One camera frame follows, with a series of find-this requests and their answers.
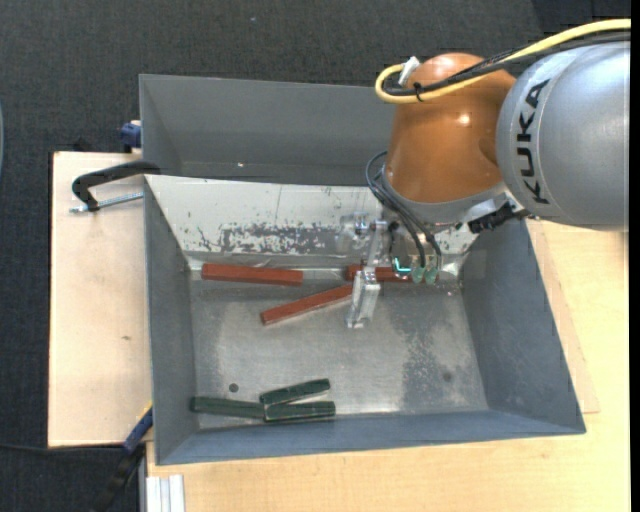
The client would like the dark green flat block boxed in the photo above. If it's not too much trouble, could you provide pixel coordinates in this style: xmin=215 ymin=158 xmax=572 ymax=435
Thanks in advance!
xmin=258 ymin=377 xmax=332 ymax=405
xmin=262 ymin=400 xmax=337 ymax=424
xmin=189 ymin=395 xmax=267 ymax=420

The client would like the red-brown flat block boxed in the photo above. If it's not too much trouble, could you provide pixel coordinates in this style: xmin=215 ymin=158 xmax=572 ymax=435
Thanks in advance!
xmin=343 ymin=264 xmax=415 ymax=284
xmin=259 ymin=283 xmax=356 ymax=327
xmin=200 ymin=262 xmax=306 ymax=288

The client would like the grey metal bin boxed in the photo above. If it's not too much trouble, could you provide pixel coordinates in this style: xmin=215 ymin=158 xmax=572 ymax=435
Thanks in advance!
xmin=138 ymin=73 xmax=587 ymax=467

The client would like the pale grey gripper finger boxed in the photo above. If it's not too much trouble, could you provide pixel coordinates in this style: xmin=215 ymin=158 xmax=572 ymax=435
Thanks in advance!
xmin=344 ymin=272 xmax=368 ymax=330
xmin=364 ymin=270 xmax=382 ymax=322

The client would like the black cylinder on white bracket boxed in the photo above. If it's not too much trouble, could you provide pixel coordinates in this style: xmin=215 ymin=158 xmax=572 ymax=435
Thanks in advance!
xmin=467 ymin=199 xmax=519 ymax=235

